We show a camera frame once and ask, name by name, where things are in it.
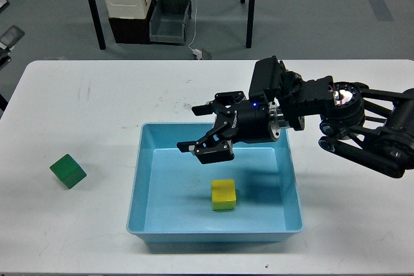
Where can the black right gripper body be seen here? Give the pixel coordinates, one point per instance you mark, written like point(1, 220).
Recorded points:
point(252, 122)

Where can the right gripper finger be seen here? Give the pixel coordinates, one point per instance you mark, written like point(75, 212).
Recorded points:
point(224, 103)
point(213, 147)

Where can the yellow cube block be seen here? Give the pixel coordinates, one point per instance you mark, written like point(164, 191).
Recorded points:
point(223, 195)

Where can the green cube block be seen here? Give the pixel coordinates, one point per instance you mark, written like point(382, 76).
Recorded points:
point(68, 171)

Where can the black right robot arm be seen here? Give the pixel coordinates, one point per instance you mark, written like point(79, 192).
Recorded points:
point(373, 128)

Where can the white power adapter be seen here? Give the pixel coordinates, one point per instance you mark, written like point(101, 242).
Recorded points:
point(201, 54)

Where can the light blue plastic tray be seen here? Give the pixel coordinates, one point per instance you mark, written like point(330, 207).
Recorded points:
point(175, 198)

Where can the grey plastic bin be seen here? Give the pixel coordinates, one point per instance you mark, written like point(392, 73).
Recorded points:
point(169, 21)

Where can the dark base crate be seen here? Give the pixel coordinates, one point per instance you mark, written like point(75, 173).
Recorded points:
point(132, 31)

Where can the black table leg left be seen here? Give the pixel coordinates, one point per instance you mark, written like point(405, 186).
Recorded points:
point(97, 24)

